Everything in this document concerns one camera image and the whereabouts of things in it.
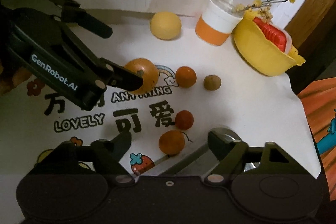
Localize wooden door frame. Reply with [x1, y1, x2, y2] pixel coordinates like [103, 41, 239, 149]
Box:
[285, 0, 335, 58]

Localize orange white cup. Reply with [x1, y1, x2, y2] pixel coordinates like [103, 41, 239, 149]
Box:
[195, 0, 243, 46]

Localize small orange tangerine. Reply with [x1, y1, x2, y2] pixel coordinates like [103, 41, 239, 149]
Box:
[175, 66, 197, 88]

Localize metal baking tray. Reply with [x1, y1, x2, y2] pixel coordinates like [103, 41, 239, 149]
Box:
[142, 127, 261, 177]

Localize large orange fruit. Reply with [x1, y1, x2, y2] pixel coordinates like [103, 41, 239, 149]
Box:
[124, 58, 159, 95]

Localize red item in bowl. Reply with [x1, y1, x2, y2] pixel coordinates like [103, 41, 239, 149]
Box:
[253, 17, 292, 54]

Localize small orange kumquat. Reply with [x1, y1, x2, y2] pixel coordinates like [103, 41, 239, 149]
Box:
[158, 130, 185, 155]

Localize yellow plastic bowl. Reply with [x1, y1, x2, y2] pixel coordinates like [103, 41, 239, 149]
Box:
[233, 17, 306, 76]

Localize small brown longan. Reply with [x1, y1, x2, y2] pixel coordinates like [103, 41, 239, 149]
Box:
[203, 75, 222, 91]

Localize yellow lemon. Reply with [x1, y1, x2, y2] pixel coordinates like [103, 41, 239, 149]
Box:
[150, 11, 182, 40]

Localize person's left hand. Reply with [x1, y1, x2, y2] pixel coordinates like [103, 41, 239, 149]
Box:
[0, 64, 32, 95]

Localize red cherry tomato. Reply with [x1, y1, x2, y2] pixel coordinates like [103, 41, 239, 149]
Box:
[175, 110, 194, 130]

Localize yellow flower twig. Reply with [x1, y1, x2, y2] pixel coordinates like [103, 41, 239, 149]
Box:
[233, 0, 296, 23]

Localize white printed tablecloth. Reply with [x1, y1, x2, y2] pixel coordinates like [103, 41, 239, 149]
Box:
[1, 19, 321, 223]

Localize orange dress lady poster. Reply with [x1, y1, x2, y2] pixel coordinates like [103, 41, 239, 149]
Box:
[298, 77, 335, 200]

